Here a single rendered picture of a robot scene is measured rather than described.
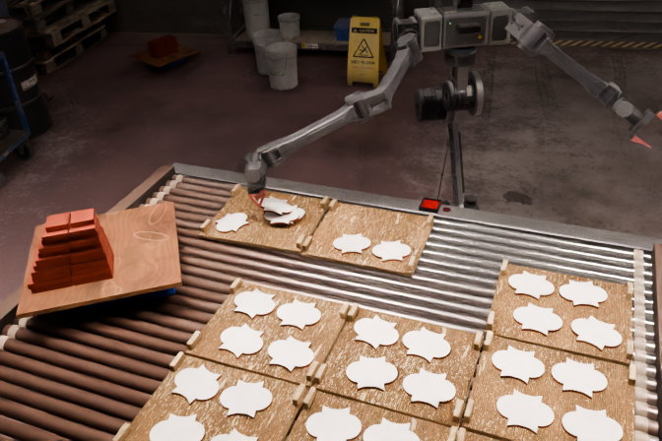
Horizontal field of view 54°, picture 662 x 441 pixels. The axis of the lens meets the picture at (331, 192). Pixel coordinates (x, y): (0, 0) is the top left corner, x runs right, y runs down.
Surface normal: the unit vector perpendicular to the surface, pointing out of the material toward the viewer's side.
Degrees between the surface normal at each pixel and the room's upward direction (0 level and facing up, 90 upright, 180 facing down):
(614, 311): 0
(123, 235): 0
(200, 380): 0
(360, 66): 78
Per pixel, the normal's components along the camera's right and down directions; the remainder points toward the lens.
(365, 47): -0.31, 0.29
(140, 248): -0.05, -0.85
